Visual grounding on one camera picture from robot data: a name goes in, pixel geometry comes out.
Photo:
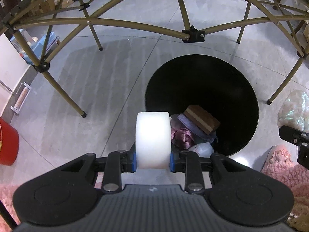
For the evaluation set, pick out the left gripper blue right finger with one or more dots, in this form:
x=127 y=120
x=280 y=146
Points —
x=173 y=159

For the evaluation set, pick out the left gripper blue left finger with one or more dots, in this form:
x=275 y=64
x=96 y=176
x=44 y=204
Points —
x=133 y=158

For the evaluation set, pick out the clear plastic bag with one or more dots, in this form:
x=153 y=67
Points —
x=294 y=111

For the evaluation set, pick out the purple satin bow scrunchie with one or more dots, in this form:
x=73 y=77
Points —
x=182 y=138

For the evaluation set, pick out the white foam tape roll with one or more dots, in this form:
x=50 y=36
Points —
x=153 y=140

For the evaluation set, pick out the pink brown sponge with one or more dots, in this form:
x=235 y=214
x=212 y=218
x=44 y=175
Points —
x=204 y=120

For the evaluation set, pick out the white yellow plush hamster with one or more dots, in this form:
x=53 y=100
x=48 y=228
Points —
x=202 y=149

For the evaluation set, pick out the lilac drawstring pouch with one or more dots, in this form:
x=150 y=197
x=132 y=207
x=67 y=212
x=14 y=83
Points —
x=200 y=134

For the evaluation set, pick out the black round trash bin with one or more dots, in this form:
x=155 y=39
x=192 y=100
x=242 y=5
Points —
x=214 y=85

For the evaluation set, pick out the pink fluffy rug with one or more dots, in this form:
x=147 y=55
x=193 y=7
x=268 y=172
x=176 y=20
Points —
x=279 y=165

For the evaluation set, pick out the red plastic bucket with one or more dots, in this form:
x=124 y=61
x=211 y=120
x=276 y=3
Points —
x=9 y=144

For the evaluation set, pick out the white floor squeegee mop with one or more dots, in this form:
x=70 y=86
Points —
x=20 y=95

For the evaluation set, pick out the light blue stool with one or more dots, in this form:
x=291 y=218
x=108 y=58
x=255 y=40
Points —
x=36 y=44

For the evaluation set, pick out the open cardboard boxes by door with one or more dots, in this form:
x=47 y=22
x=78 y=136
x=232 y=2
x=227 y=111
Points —
x=47 y=6

